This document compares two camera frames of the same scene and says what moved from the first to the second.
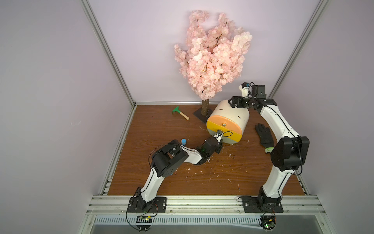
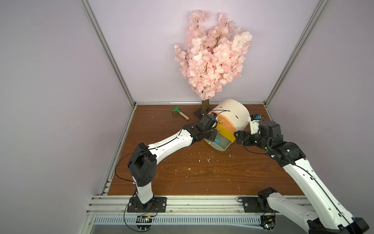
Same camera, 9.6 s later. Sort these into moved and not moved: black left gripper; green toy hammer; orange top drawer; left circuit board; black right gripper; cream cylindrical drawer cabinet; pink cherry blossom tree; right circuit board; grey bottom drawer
Moved: black right gripper; black left gripper; cream cylindrical drawer cabinet; grey bottom drawer
Not moved: green toy hammer; orange top drawer; right circuit board; pink cherry blossom tree; left circuit board
